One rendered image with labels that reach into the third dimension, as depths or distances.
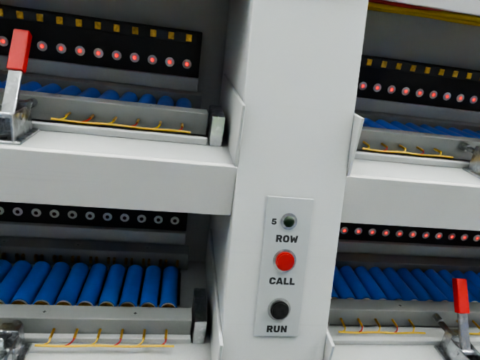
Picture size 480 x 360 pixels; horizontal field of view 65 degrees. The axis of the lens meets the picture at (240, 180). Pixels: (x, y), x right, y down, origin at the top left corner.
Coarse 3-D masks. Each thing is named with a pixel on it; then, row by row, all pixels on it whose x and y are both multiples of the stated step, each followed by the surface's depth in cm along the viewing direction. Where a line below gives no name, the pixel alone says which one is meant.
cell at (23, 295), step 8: (40, 264) 42; (48, 264) 42; (32, 272) 41; (40, 272) 41; (48, 272) 42; (24, 280) 40; (32, 280) 39; (40, 280) 40; (24, 288) 38; (32, 288) 39; (40, 288) 40; (16, 296) 37; (24, 296) 37; (32, 296) 38
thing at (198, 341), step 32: (0, 224) 45; (32, 224) 45; (64, 224) 46; (192, 288) 45; (192, 320) 39; (32, 352) 34; (64, 352) 34; (96, 352) 35; (128, 352) 35; (160, 352) 36; (192, 352) 36
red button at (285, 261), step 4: (284, 252) 32; (288, 252) 32; (280, 256) 31; (284, 256) 31; (288, 256) 32; (292, 256) 32; (276, 260) 32; (280, 260) 31; (284, 260) 32; (288, 260) 32; (292, 260) 32; (276, 264) 32; (280, 264) 32; (284, 264) 32; (288, 264) 32; (292, 264) 32; (280, 268) 32; (284, 268) 32; (288, 268) 32
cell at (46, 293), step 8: (56, 264) 42; (64, 264) 43; (56, 272) 41; (64, 272) 42; (48, 280) 40; (56, 280) 40; (64, 280) 41; (48, 288) 39; (56, 288) 39; (40, 296) 37; (48, 296) 38; (56, 296) 39
